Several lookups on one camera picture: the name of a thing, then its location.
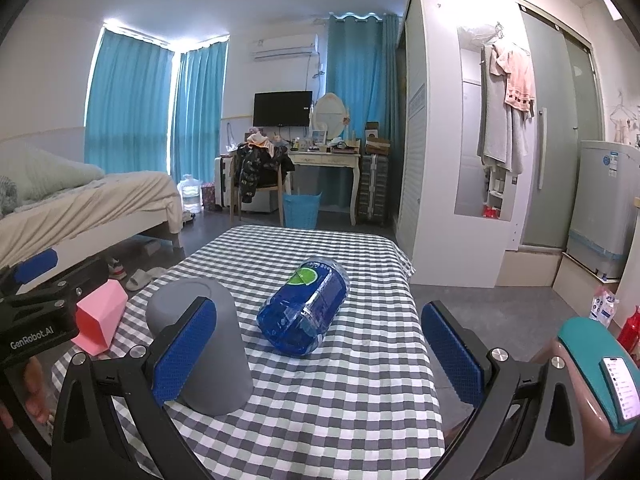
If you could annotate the white bed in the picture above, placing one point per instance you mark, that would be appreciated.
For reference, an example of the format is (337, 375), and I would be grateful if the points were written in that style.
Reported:
(100, 205)

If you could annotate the red bottle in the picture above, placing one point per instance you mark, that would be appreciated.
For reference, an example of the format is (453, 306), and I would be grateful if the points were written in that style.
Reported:
(631, 332)

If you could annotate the checkered tablecloth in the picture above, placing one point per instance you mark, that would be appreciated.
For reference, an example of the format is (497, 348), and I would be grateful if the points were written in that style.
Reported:
(330, 410)

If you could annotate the cardboard box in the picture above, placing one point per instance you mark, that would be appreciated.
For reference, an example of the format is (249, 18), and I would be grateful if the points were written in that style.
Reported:
(377, 142)

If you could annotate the blue plastic bottle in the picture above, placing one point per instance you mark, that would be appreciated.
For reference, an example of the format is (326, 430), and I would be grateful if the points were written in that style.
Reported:
(305, 310)

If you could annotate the silver suitcase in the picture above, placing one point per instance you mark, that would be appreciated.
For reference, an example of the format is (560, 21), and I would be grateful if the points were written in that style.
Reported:
(372, 190)

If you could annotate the smartphone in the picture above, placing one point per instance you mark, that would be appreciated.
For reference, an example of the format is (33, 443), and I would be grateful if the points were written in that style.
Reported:
(622, 387)

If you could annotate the grey towel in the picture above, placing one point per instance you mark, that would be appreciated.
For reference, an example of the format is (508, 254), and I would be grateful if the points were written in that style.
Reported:
(495, 130)

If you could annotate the person's left hand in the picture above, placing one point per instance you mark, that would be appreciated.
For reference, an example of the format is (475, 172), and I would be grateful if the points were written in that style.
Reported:
(37, 390)

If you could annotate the pale green quilt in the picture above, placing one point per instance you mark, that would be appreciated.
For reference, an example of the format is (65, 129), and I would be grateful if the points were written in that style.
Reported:
(45, 175)

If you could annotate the pink cup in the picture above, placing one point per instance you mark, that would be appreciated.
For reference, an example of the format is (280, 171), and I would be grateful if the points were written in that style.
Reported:
(107, 305)

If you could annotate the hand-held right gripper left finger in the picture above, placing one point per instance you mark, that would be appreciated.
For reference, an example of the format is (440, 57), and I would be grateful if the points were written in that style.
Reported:
(184, 352)

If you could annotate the tall teal curtain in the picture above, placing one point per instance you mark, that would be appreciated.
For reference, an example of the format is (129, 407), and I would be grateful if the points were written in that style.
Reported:
(360, 90)

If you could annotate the frosted glass door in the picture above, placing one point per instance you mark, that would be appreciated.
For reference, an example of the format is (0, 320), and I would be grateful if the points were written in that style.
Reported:
(550, 135)

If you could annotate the white wardrobe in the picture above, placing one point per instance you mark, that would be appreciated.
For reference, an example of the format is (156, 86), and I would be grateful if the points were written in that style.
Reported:
(430, 160)

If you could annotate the wooden chair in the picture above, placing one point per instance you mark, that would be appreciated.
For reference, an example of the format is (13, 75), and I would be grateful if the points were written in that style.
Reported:
(277, 187)

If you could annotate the plastic package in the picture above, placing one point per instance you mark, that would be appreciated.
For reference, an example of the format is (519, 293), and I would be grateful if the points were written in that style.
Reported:
(604, 304)

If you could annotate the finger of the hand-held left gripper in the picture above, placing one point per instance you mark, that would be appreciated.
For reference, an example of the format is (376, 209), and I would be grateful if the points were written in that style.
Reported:
(82, 277)
(36, 265)

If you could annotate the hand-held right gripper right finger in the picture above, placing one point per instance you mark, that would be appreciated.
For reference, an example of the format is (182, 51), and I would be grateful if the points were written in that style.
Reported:
(452, 355)

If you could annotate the white air conditioner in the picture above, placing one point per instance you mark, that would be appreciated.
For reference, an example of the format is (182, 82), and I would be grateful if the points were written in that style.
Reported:
(284, 47)

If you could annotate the wide teal curtain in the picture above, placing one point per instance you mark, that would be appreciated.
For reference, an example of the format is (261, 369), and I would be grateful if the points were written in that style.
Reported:
(127, 105)

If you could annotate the blue waste basket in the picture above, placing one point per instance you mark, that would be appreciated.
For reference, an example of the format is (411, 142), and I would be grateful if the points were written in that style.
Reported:
(301, 210)

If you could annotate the beige slippers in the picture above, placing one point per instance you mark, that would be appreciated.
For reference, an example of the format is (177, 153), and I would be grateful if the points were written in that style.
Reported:
(145, 278)

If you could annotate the oval white vanity mirror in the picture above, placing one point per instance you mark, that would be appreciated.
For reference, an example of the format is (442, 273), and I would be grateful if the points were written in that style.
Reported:
(330, 112)

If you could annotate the white suitcase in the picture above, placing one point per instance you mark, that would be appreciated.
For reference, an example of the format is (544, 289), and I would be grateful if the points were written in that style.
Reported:
(222, 182)

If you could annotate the pink towel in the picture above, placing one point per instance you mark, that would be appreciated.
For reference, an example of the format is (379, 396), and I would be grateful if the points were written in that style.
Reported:
(520, 80)

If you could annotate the narrow teal curtain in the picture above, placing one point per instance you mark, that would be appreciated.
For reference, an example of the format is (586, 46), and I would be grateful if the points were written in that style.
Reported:
(200, 115)

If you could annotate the black television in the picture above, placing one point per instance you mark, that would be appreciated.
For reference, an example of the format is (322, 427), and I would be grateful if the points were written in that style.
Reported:
(282, 108)

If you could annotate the white dressing table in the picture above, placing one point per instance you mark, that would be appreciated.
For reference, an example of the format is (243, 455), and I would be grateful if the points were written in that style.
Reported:
(325, 160)

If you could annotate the grey cup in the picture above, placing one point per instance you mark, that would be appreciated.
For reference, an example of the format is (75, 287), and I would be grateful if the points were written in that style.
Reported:
(227, 355)

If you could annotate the clear water jug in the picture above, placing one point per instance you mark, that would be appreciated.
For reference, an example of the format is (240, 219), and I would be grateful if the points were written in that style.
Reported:
(190, 195)

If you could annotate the white washing machine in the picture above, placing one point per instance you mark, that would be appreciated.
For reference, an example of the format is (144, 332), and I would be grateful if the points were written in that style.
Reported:
(600, 205)

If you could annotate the dark jacket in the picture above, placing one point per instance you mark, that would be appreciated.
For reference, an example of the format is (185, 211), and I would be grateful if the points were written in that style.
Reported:
(250, 170)

